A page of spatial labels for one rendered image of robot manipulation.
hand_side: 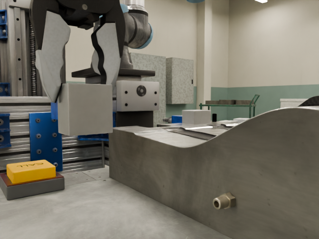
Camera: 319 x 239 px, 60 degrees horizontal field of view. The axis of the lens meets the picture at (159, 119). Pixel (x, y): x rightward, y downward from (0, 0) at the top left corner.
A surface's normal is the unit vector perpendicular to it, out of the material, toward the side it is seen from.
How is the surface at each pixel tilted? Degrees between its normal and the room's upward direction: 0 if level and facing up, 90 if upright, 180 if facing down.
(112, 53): 90
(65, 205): 0
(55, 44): 90
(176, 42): 90
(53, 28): 90
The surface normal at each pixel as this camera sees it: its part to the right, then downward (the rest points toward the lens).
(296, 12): -0.78, 0.05
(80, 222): 0.00, -1.00
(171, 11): 0.63, 0.06
